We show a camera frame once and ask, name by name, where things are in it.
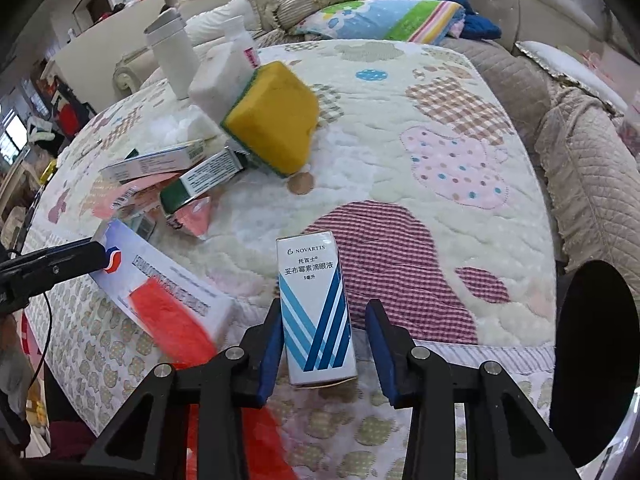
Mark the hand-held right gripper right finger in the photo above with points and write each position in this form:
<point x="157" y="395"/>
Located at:
<point x="382" y="355"/>

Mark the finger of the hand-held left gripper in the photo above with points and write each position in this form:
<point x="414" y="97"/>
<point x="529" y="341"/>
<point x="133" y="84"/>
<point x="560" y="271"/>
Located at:
<point x="60" y="262"/>

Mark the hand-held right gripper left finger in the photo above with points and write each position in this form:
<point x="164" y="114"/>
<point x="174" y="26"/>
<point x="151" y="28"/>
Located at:
<point x="270" y="355"/>

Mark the blue striped white box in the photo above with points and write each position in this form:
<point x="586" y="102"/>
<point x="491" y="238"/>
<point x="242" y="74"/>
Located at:
<point x="315" y="320"/>

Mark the large white red-blue box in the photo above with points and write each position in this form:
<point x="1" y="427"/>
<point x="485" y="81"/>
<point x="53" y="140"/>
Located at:
<point x="165" y="280"/>

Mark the pink plastic packet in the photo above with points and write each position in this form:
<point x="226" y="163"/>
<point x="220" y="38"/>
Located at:
<point x="192" y="217"/>

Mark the black round bin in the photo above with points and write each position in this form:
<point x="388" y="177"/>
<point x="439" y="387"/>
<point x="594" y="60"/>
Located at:
<point x="590" y="360"/>

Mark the pink flat box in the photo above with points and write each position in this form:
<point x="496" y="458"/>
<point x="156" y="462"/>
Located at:
<point x="130" y="197"/>

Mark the long white green box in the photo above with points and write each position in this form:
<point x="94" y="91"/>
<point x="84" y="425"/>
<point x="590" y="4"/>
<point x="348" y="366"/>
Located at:
<point x="155" y="160"/>

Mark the patchwork printed quilt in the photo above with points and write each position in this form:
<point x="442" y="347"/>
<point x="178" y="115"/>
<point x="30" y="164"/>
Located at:
<point x="400" y="200"/>

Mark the green white medicine box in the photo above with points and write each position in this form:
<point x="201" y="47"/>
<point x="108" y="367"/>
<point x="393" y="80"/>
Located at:
<point x="205" y="180"/>

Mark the crumpled white tissue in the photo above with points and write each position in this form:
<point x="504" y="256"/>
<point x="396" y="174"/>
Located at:
<point x="190" y="125"/>

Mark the white thermos bottle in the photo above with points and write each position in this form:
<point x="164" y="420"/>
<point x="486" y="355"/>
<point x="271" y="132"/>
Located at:
<point x="170" y="55"/>

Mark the yellow green sponge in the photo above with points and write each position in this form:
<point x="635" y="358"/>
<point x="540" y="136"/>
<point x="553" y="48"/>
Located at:
<point x="275" y="115"/>

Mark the beige tufted sofa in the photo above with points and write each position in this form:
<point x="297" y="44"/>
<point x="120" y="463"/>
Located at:
<point x="590" y="170"/>

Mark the white bottle pink label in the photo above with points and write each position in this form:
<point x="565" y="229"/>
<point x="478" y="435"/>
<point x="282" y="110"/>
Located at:
<point x="240" y="35"/>

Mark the plain white pillow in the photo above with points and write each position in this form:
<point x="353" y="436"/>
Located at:
<point x="220" y="17"/>

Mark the colourful striped pillow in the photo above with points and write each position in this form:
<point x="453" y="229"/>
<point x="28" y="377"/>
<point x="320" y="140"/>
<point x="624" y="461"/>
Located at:
<point x="380" y="17"/>

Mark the white cushion gold trim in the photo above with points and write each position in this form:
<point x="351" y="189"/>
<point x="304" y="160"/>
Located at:
<point x="565" y="67"/>

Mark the blue knitted cloth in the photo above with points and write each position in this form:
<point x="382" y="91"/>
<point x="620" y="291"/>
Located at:
<point x="475" y="15"/>

